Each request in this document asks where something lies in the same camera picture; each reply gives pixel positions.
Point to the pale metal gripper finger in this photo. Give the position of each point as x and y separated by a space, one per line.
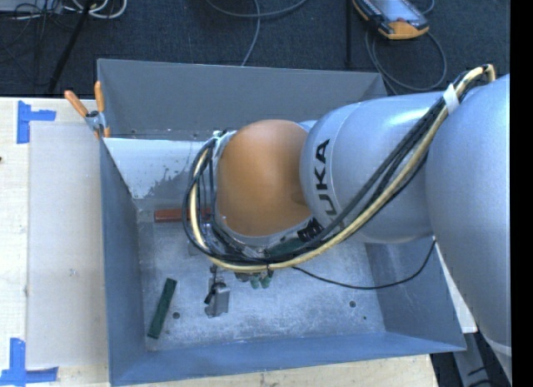
210 309
223 299

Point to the grey metal bin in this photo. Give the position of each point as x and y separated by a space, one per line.
258 319

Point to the dark green flat block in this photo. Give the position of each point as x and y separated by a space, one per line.
163 307

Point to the red-brown flat block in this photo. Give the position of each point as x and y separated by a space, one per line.
167 215

